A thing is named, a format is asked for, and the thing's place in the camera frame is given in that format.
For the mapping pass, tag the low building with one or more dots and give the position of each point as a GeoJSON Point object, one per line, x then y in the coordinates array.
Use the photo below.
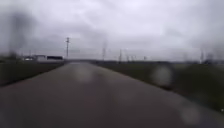
{"type": "Point", "coordinates": [46, 58]}

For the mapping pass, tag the tall utility pole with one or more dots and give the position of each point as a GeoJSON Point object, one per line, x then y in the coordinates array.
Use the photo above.
{"type": "Point", "coordinates": [67, 46]}

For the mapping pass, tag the grey asphalt road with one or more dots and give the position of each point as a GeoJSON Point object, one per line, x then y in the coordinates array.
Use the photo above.
{"type": "Point", "coordinates": [100, 103]}

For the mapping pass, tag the row of distant poles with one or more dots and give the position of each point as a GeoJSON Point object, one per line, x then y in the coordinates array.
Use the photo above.
{"type": "Point", "coordinates": [120, 56]}

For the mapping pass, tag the grass verge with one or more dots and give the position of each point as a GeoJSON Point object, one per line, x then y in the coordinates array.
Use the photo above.
{"type": "Point", "coordinates": [23, 71]}
{"type": "Point", "coordinates": [193, 83]}

